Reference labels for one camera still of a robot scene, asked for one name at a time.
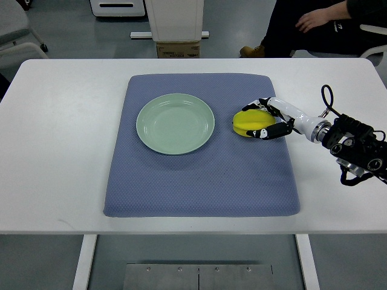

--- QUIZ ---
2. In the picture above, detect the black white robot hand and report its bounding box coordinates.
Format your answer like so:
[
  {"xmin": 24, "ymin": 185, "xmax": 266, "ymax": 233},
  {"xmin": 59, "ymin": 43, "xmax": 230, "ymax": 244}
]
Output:
[{"xmin": 241, "ymin": 97, "xmax": 331, "ymax": 143}]

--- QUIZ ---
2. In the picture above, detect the yellow starfruit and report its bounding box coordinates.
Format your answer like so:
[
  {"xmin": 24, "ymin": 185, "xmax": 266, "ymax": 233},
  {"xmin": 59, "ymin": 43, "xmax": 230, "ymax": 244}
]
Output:
[{"xmin": 232, "ymin": 109, "xmax": 276, "ymax": 138}]

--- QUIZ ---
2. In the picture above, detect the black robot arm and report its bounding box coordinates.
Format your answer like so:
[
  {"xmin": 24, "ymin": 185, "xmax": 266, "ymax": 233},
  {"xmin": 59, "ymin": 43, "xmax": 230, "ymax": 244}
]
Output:
[{"xmin": 316, "ymin": 114, "xmax": 386, "ymax": 186}]

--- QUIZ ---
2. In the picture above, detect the light green plate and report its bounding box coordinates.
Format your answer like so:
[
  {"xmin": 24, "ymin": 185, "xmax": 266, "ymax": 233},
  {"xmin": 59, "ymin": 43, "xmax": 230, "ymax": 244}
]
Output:
[{"xmin": 136, "ymin": 93, "xmax": 215, "ymax": 155}]

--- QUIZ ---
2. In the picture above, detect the metal floor plate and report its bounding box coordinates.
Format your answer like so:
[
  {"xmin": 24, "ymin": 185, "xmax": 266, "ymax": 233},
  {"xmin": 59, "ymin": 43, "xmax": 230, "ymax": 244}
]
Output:
[{"xmin": 123, "ymin": 263, "xmax": 276, "ymax": 289}]

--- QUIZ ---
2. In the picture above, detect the white office chair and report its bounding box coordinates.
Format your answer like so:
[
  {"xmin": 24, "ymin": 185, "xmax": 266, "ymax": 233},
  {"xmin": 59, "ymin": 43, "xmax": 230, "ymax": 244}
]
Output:
[{"xmin": 360, "ymin": 24, "xmax": 386, "ymax": 67}]

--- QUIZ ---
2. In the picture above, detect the blue textured mat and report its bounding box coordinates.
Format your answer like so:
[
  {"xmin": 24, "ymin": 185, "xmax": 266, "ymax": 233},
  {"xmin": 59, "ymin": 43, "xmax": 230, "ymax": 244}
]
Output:
[{"xmin": 103, "ymin": 73, "xmax": 300, "ymax": 218}]

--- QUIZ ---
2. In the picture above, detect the seated person in black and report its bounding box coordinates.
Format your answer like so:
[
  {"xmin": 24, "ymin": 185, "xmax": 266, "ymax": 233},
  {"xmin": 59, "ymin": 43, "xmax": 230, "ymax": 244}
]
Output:
[{"xmin": 240, "ymin": 1, "xmax": 386, "ymax": 58}]

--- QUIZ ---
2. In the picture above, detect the right white table leg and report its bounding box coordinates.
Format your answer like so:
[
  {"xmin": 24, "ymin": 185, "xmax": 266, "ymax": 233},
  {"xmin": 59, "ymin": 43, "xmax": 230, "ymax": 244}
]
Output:
[{"xmin": 295, "ymin": 234, "xmax": 320, "ymax": 290}]

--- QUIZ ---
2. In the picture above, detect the white table leg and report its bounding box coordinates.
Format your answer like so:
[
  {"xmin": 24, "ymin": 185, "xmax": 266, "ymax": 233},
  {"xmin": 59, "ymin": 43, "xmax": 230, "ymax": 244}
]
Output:
[
  {"xmin": 295, "ymin": 234, "xmax": 320, "ymax": 290},
  {"xmin": 73, "ymin": 234, "xmax": 97, "ymax": 290}
]

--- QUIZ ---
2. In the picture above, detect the cardboard box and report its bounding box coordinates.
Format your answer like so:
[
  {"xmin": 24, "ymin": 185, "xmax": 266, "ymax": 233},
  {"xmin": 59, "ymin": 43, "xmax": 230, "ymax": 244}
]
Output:
[{"xmin": 156, "ymin": 41, "xmax": 200, "ymax": 59}]

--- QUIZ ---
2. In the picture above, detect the white machine column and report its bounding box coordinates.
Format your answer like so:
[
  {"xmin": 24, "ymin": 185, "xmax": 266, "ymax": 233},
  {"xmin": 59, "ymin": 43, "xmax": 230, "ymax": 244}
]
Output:
[{"xmin": 130, "ymin": 0, "xmax": 210, "ymax": 42}]

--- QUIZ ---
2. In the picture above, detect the white cabinet with slot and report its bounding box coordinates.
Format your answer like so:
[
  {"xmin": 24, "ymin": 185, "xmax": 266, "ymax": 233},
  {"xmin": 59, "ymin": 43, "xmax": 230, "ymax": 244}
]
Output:
[{"xmin": 89, "ymin": 0, "xmax": 146, "ymax": 17}]

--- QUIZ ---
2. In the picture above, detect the left white table leg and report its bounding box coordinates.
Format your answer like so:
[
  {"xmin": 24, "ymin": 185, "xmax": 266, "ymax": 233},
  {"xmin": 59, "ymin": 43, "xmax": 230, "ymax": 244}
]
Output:
[{"xmin": 73, "ymin": 234, "xmax": 97, "ymax": 290}]

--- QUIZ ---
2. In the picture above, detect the grey chair at left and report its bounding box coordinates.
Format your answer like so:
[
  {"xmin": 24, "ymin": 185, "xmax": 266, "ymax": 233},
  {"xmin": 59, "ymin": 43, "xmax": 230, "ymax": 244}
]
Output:
[{"xmin": 0, "ymin": 0, "xmax": 49, "ymax": 61}]

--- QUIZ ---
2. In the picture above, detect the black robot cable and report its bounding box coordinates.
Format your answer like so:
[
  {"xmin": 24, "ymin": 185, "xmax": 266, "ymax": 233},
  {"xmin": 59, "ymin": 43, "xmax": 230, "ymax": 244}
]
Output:
[{"xmin": 320, "ymin": 84, "xmax": 344, "ymax": 118}]

